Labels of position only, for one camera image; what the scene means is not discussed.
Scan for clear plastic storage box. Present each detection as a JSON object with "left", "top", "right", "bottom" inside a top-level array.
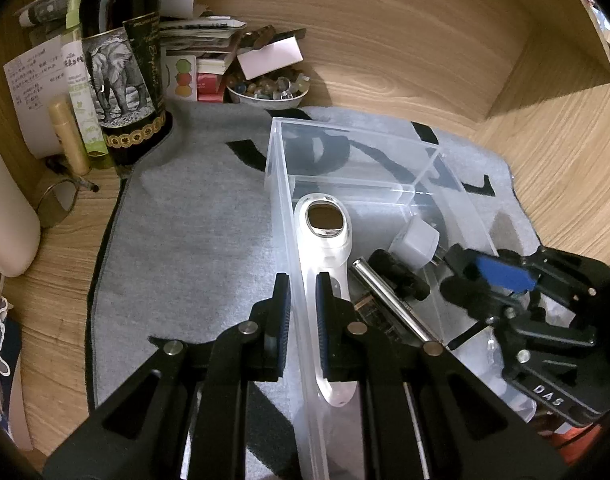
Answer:
[{"left": 265, "top": 116, "right": 501, "bottom": 480}]

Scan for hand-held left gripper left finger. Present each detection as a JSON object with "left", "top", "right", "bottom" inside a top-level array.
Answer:
[{"left": 42, "top": 272, "right": 292, "bottom": 480}]

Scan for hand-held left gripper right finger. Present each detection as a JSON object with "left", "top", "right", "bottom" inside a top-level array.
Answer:
[{"left": 315, "top": 271, "right": 568, "bottom": 480}]

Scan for cartoon sticker card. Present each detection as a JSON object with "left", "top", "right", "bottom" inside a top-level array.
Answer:
[{"left": 0, "top": 295, "right": 33, "bottom": 453}]

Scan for white charger adapter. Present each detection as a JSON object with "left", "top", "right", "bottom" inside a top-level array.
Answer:
[{"left": 389, "top": 216, "right": 441, "bottom": 268}]

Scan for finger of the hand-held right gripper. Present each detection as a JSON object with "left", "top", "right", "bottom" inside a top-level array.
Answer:
[
  {"left": 440, "top": 276, "right": 528, "bottom": 321},
  {"left": 444, "top": 244, "right": 541, "bottom": 293}
]

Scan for black-handled keys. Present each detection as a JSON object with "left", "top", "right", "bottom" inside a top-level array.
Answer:
[{"left": 367, "top": 249, "right": 431, "bottom": 302}]

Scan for silver metal pen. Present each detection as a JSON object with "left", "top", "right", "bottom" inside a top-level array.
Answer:
[{"left": 351, "top": 257, "right": 443, "bottom": 346}]

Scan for green spray bottle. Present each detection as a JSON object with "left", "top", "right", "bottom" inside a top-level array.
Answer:
[{"left": 60, "top": 0, "right": 114, "bottom": 171}]

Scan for bowl of small stones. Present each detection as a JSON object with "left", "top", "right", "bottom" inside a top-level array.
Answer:
[{"left": 226, "top": 72, "right": 311, "bottom": 110}]

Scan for handwritten note paper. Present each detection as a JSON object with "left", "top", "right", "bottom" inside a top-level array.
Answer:
[{"left": 4, "top": 45, "right": 68, "bottom": 158}]

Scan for white card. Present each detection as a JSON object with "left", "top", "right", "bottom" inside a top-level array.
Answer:
[{"left": 236, "top": 37, "right": 303, "bottom": 81}]

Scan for yellow tube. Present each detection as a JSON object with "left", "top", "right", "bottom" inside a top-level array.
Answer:
[{"left": 47, "top": 100, "right": 92, "bottom": 176}]

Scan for white handheld device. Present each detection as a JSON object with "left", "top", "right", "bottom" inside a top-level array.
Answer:
[{"left": 292, "top": 192, "right": 358, "bottom": 407}]

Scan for grey mat with black letters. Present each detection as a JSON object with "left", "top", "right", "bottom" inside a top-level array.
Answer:
[{"left": 87, "top": 102, "right": 551, "bottom": 480}]

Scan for stack of booklets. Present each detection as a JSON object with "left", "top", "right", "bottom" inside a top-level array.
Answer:
[{"left": 157, "top": 15, "right": 248, "bottom": 103}]

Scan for dark wine bottle elephant label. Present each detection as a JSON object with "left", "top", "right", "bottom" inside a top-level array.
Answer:
[{"left": 80, "top": 0, "right": 173, "bottom": 167}]

